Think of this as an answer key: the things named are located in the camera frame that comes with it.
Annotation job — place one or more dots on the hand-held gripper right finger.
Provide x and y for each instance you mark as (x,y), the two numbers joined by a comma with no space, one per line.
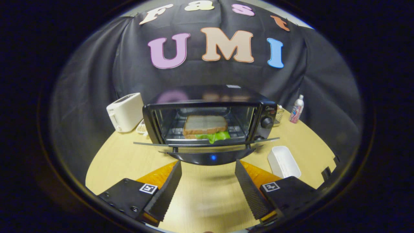
(250,192)

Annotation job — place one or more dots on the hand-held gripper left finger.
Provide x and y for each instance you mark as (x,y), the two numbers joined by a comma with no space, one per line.
(168,191)

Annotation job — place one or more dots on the sandwich with lettuce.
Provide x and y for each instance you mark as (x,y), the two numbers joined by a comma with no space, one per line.
(204,125)

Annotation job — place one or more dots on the black toaster oven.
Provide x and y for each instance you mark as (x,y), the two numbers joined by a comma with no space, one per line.
(207,95)

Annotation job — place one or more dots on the white pop-up toaster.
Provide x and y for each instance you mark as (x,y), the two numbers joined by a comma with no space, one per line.
(126,111)

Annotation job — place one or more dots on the white plastic tray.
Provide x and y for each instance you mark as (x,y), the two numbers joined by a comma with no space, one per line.
(284,161)

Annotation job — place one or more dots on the small white basket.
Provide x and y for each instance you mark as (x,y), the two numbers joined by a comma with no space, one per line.
(141,128)

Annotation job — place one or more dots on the black table clamp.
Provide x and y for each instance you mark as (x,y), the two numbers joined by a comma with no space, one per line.
(336,160)

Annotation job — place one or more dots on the pink and white bottle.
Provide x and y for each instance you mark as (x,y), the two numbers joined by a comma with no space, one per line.
(296,110)

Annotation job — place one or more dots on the black metal bracket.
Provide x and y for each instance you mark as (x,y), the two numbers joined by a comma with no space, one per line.
(326,173)

